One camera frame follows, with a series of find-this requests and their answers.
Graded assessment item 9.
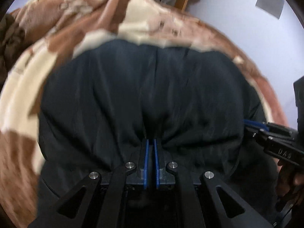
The black hooded jacket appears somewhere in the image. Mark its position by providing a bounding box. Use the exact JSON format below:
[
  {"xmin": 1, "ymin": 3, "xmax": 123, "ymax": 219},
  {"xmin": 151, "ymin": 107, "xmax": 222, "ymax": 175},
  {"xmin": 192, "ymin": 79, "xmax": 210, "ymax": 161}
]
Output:
[{"xmin": 38, "ymin": 40, "xmax": 277, "ymax": 221}]

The right hand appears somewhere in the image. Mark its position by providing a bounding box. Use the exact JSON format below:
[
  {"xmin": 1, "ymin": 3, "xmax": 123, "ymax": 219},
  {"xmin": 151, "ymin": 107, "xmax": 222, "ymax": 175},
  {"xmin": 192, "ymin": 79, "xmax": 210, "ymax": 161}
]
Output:
[{"xmin": 275, "ymin": 160, "xmax": 303, "ymax": 211}]

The brown and cream blanket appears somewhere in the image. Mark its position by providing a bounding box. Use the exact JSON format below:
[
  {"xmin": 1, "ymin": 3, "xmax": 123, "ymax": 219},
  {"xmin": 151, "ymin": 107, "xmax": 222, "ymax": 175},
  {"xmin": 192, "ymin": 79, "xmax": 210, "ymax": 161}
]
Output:
[{"xmin": 1, "ymin": 0, "xmax": 287, "ymax": 227}]

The dark brown puffer jacket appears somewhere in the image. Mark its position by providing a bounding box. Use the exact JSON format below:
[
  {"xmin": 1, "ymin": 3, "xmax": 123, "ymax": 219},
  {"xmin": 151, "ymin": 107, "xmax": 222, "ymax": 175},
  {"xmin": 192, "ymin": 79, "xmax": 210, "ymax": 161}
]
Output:
[{"xmin": 1, "ymin": 14, "xmax": 25, "ymax": 89}]

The grey wall panel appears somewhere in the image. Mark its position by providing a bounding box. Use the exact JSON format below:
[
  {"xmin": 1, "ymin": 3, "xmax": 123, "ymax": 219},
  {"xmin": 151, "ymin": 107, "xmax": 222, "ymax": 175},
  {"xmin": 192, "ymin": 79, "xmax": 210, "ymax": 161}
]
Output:
[{"xmin": 256, "ymin": 0, "xmax": 284, "ymax": 19}]

